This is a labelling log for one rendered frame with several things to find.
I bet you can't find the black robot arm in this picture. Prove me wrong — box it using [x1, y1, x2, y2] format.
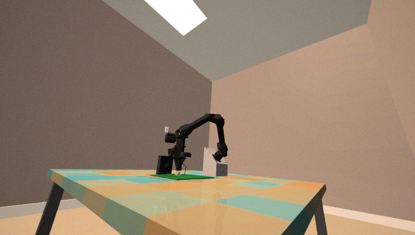
[165, 114, 228, 162]

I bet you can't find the green circuit board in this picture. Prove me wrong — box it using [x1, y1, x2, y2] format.
[150, 172, 214, 180]

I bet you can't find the black square cooling fan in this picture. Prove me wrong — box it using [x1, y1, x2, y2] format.
[156, 155, 173, 174]

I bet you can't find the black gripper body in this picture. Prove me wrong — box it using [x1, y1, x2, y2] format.
[168, 143, 191, 158]

